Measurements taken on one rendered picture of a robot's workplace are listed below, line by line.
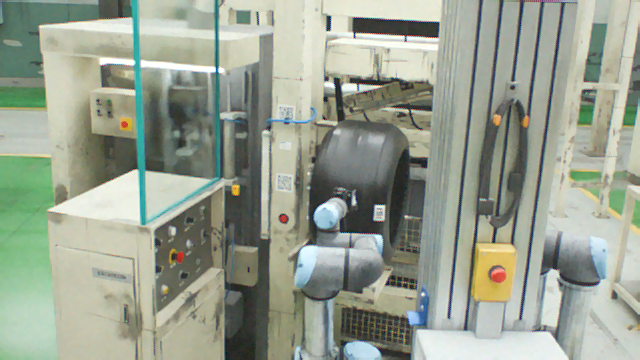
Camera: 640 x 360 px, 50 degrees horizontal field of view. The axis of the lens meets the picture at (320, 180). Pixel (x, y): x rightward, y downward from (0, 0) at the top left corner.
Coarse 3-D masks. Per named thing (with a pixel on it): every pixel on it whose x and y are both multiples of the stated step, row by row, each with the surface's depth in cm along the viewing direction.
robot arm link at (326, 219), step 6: (324, 204) 228; (330, 204) 228; (336, 204) 231; (318, 210) 225; (324, 210) 224; (330, 210) 224; (336, 210) 227; (342, 210) 232; (318, 216) 225; (324, 216) 224; (330, 216) 224; (336, 216) 226; (342, 216) 233; (318, 222) 225; (324, 222) 225; (330, 222) 224; (336, 222) 228; (318, 228) 229; (324, 228) 225; (330, 228) 227; (336, 228) 228
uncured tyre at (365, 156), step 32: (352, 128) 274; (384, 128) 273; (320, 160) 267; (352, 160) 262; (384, 160) 262; (320, 192) 263; (384, 192) 259; (352, 224) 261; (384, 224) 263; (384, 256) 274
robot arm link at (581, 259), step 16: (560, 240) 201; (576, 240) 200; (592, 240) 199; (560, 256) 200; (576, 256) 198; (592, 256) 196; (560, 272) 204; (576, 272) 199; (592, 272) 198; (576, 288) 201; (592, 288) 201; (560, 304) 207; (576, 304) 203; (560, 320) 207; (576, 320) 204; (560, 336) 208; (576, 336) 205; (576, 352) 207
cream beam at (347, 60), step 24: (336, 48) 294; (360, 48) 290; (384, 48) 288; (408, 48) 285; (432, 48) 286; (336, 72) 296; (360, 72) 293; (384, 72) 290; (408, 72) 287; (432, 72) 284
